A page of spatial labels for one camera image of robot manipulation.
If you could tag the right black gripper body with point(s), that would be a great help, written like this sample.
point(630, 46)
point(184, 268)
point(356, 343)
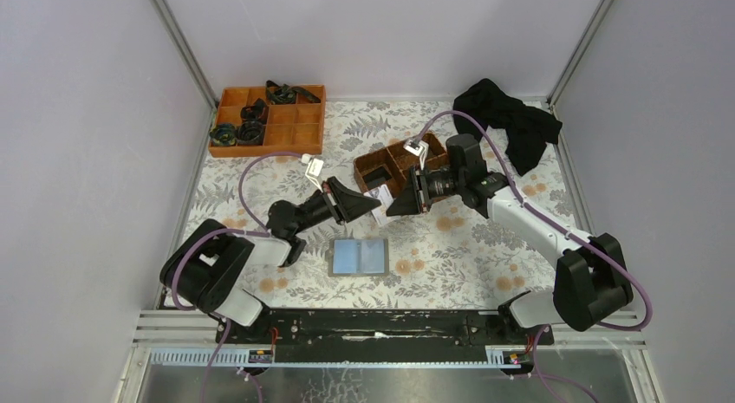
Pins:
point(418, 186)

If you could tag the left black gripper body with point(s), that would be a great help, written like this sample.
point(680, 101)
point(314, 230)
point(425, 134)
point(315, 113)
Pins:
point(333, 198)

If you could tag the white printed credit card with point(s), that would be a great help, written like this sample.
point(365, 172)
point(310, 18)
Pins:
point(384, 196)

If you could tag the black credit card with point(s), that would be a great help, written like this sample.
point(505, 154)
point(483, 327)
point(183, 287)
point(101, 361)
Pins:
point(377, 177)

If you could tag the grey leather card holder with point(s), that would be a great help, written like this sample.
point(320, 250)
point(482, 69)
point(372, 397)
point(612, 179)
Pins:
point(358, 257)

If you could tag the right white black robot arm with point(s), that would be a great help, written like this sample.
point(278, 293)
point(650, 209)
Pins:
point(587, 288)

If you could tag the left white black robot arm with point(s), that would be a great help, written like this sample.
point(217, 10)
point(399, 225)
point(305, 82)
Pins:
point(202, 273)

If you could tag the brown wicker divided basket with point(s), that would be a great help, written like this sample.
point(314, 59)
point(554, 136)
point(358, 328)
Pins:
point(397, 160)

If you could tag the black crumpled cloth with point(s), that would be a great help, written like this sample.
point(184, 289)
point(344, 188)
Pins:
point(528, 129)

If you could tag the orange compartment tray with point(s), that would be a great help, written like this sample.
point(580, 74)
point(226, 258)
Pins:
point(254, 121)

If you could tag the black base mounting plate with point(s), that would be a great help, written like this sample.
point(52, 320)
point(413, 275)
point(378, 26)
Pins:
point(379, 336)

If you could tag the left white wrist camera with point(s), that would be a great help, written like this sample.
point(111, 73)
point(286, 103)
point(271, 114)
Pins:
point(314, 165)

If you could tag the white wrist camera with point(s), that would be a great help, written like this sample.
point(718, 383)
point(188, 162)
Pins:
point(418, 148)
point(314, 165)

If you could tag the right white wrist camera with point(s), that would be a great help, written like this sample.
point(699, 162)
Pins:
point(418, 148)

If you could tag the aluminium frame rail front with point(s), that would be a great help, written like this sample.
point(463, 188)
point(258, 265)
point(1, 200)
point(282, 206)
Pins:
point(189, 338)

